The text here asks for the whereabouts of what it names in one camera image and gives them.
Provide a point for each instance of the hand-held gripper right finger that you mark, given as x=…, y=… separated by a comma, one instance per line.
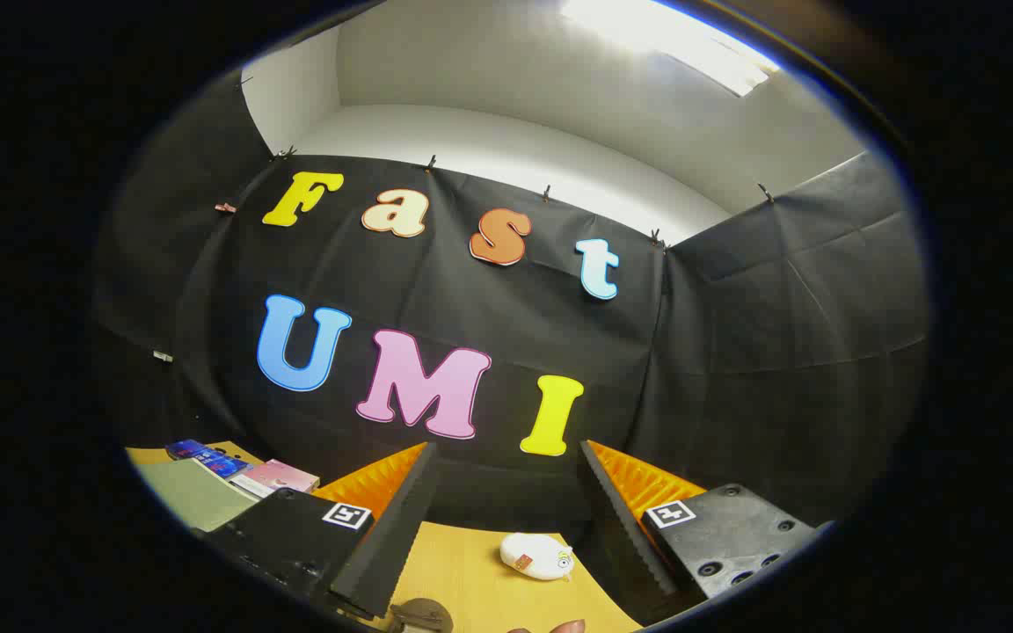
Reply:
x=616, y=536

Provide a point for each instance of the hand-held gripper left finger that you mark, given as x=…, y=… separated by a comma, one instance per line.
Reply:
x=388, y=554

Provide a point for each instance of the brown fluffy shoe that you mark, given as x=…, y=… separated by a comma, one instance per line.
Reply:
x=420, y=615

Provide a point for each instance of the green fabric storage box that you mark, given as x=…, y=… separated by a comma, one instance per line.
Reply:
x=194, y=497

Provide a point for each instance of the white plush toy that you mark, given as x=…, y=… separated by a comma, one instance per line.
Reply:
x=533, y=554

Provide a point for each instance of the pink book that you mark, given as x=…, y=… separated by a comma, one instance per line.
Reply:
x=282, y=475

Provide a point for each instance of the blue book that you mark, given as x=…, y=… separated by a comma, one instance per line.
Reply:
x=207, y=457

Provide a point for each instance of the row of black cloth clips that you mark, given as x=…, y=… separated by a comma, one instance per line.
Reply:
x=430, y=163

